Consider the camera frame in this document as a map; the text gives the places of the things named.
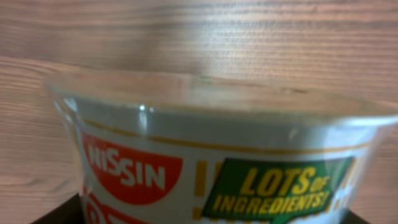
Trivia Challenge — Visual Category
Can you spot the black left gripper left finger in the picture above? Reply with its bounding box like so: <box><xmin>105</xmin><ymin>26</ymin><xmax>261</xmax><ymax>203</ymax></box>
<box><xmin>32</xmin><ymin>194</ymin><xmax>83</xmax><ymax>224</ymax></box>

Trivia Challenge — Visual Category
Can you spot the instant noodle cup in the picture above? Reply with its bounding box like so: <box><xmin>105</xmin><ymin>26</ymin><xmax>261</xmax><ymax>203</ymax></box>
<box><xmin>45</xmin><ymin>70</ymin><xmax>397</xmax><ymax>224</ymax></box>

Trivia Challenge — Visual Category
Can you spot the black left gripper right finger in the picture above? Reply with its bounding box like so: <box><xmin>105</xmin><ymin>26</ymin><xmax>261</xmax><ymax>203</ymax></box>
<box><xmin>341</xmin><ymin>210</ymin><xmax>370</xmax><ymax>224</ymax></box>

